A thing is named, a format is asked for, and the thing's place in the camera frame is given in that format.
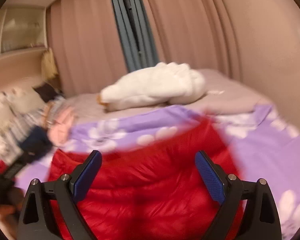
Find white goose plush toy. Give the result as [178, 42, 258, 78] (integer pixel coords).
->
[96, 62, 207, 112]

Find pleated beige hanging shade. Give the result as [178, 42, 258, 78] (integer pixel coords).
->
[41, 49, 58, 80]

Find pink folded clothes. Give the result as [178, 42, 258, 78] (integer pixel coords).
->
[49, 107, 77, 144]

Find pink curtain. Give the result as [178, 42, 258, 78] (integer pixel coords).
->
[136, 0, 243, 80]
[46, 0, 130, 98]

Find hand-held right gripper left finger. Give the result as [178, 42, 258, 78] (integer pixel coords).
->
[17, 150, 103, 240]

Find bed with beige sheet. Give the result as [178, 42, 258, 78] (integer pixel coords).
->
[60, 69, 273, 120]

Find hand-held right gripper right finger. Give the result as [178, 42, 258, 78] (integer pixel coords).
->
[195, 151, 282, 240]

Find dark brown pillow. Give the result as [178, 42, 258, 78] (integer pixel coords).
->
[32, 82, 63, 103]

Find navy blue garment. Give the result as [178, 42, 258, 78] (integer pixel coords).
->
[15, 126, 54, 165]

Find white wall shelf unit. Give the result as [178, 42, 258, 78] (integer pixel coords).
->
[0, 6, 48, 63]

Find purple floral bed sheet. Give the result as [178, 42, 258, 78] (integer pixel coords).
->
[15, 104, 300, 240]

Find grey plaid pillow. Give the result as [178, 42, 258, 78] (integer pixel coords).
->
[5, 97, 68, 140]

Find blue curtain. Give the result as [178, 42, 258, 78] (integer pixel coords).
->
[107, 0, 140, 72]
[126, 0, 160, 67]

